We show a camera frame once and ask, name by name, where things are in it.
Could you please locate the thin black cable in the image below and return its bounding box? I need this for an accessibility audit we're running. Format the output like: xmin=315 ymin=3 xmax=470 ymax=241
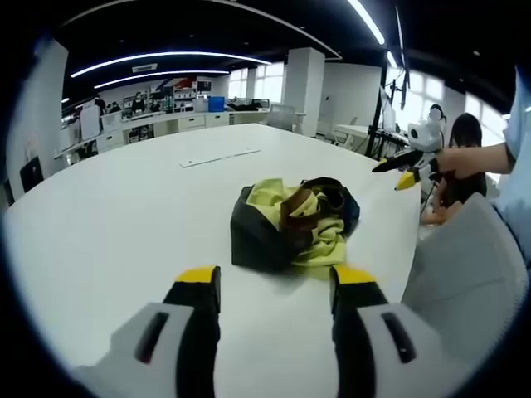
xmin=418 ymin=173 xmax=441 ymax=216

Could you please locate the black office chair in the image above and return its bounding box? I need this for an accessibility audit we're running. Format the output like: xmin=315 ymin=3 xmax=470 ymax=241
xmin=19 ymin=156 xmax=45 ymax=194

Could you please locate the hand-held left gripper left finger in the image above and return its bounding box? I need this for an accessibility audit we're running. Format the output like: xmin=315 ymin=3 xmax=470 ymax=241
xmin=72 ymin=265 xmax=223 ymax=398

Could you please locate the person's right hand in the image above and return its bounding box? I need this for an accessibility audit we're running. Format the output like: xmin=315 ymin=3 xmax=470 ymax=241
xmin=434 ymin=145 xmax=472 ymax=181

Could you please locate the person's light blue shirt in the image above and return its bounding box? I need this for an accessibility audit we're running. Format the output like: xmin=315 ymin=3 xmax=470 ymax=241
xmin=492 ymin=65 xmax=531 ymax=273

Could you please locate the light grey chair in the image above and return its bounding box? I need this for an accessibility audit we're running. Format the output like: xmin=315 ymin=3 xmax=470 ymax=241
xmin=399 ymin=193 xmax=529 ymax=364

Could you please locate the yellow and dark garment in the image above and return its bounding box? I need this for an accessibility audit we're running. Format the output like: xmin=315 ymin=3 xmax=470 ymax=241
xmin=230 ymin=177 xmax=362 ymax=275

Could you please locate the long ceiling light strip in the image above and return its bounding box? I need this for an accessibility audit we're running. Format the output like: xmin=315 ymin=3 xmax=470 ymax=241
xmin=70 ymin=51 xmax=273 ymax=79
xmin=94 ymin=68 xmax=231 ymax=90
xmin=346 ymin=0 xmax=387 ymax=46

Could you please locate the white mesh office chair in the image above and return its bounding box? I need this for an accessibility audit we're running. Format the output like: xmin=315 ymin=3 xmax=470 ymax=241
xmin=264 ymin=103 xmax=298 ymax=130

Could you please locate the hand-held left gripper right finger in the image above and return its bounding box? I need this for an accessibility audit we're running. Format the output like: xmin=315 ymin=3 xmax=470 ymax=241
xmin=329 ymin=265 xmax=441 ymax=398

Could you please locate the white board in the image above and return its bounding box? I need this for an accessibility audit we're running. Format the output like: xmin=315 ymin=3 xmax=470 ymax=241
xmin=80 ymin=106 xmax=103 ymax=140

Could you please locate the white flat strip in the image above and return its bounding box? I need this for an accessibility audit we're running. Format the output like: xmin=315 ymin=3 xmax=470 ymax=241
xmin=179 ymin=148 xmax=263 ymax=169

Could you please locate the black monitor stand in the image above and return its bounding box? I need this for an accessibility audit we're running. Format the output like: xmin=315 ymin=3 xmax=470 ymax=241
xmin=364 ymin=74 xmax=412 ymax=161

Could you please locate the long white counter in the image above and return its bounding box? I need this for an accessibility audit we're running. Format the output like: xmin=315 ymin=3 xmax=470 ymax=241
xmin=53 ymin=108 xmax=271 ymax=165

